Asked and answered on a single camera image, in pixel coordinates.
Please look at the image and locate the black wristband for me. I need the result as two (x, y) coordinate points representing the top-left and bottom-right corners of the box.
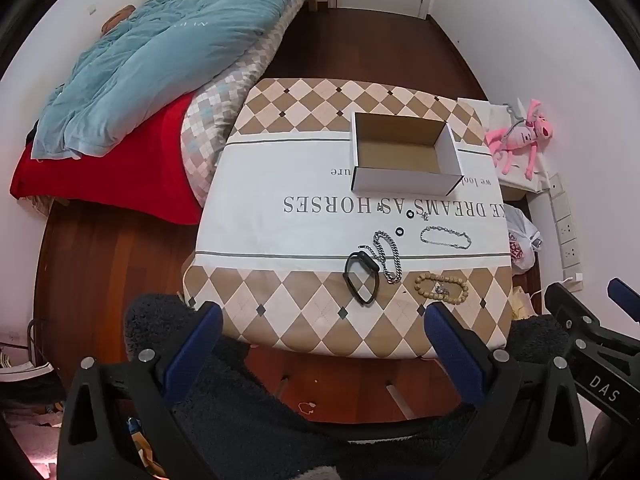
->
(344, 250), (382, 306)

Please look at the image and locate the silver chain necklace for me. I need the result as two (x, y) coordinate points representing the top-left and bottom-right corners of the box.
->
(359, 230), (403, 285)

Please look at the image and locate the pink plush toy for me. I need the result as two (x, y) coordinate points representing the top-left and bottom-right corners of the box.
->
(484, 100), (556, 178)

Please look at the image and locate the checkered printed tablecloth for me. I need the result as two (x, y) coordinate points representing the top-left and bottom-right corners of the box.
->
(182, 77), (516, 361)

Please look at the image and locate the checkered bedsheet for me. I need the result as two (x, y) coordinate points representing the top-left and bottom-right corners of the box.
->
(180, 0), (321, 208)

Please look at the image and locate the red blanket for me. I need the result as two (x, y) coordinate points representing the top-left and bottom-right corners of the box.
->
(10, 92), (203, 226)

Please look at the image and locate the white plastic bag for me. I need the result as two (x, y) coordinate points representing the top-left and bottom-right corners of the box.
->
(505, 204), (543, 276)

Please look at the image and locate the thin silver bracelet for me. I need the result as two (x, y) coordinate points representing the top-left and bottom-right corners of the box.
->
(420, 226), (472, 251)

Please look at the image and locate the white cardboard box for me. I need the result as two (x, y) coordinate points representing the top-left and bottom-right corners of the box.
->
(350, 111), (463, 197)

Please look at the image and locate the light wooden object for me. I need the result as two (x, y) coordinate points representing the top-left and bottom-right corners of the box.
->
(512, 287), (538, 318)

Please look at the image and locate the person's right forearm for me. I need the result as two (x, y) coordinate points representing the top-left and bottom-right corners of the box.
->
(590, 407), (640, 480)

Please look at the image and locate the wooden bead bracelet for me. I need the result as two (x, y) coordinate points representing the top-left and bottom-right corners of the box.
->
(414, 272), (470, 305)

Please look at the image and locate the blue quilt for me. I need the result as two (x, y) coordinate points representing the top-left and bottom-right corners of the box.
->
(31, 0), (331, 161)

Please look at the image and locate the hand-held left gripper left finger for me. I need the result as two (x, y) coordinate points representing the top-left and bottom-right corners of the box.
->
(59, 301), (224, 480)

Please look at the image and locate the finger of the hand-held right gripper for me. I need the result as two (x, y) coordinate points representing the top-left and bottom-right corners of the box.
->
(544, 282), (608, 356)
(607, 277), (640, 346)

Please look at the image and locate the dark fleece clothing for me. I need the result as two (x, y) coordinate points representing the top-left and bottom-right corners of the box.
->
(122, 294), (571, 480)

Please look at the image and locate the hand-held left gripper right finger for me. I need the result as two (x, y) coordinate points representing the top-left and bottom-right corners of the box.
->
(424, 301), (588, 480)

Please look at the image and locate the white paper bag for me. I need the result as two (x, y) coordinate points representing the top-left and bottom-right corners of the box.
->
(457, 97), (551, 193)

